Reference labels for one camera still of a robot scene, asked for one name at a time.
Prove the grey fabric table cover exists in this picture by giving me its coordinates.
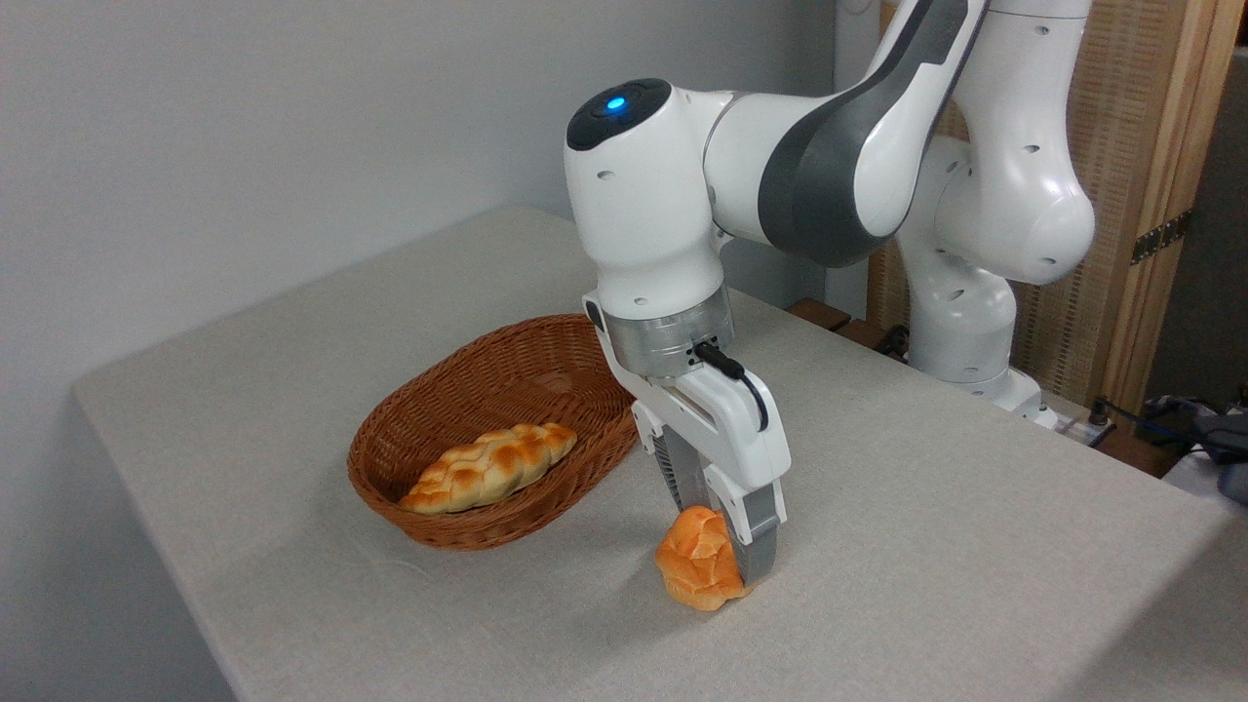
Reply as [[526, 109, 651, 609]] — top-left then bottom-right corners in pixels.
[[73, 205, 1234, 702]]

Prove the long braided bread loaf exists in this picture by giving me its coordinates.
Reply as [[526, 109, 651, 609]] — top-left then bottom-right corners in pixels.
[[397, 422, 578, 515]]

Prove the dark metal hinge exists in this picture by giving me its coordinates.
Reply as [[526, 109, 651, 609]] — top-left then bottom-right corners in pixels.
[[1131, 210, 1192, 266]]

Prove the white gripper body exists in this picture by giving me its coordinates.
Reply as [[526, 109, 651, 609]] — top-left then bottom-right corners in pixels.
[[582, 290, 793, 494]]

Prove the black base cable plug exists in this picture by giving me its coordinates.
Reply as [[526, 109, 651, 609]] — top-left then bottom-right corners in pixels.
[[1058, 395, 1122, 449]]

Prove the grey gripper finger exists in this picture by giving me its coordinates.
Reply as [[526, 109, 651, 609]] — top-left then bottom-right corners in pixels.
[[632, 400, 721, 514], [704, 466, 787, 587]]

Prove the brown oval wicker basket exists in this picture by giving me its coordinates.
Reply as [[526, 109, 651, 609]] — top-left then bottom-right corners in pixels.
[[347, 313, 642, 552]]

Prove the round orange bread roll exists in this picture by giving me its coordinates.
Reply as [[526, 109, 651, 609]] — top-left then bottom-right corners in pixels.
[[654, 505, 758, 612]]

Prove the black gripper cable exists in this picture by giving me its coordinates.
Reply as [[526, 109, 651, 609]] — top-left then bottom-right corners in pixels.
[[694, 341, 771, 432]]

